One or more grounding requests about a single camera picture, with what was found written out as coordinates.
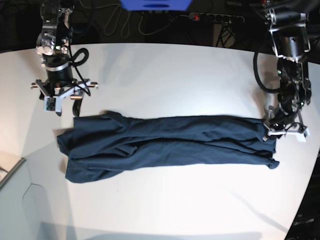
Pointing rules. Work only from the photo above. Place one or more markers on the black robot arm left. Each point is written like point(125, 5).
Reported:
point(287, 29)

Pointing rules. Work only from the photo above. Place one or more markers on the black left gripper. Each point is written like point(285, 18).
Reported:
point(283, 117)

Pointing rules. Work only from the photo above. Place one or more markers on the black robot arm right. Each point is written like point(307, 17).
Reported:
point(53, 46)

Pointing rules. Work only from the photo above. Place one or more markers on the black power strip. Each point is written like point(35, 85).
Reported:
point(214, 18)

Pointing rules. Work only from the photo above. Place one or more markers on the blue plastic bin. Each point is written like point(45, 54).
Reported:
point(156, 5)

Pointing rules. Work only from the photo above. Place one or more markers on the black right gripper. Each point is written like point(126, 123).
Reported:
point(59, 75)

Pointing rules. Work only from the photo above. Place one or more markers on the dark navy t-shirt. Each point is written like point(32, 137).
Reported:
point(102, 146)

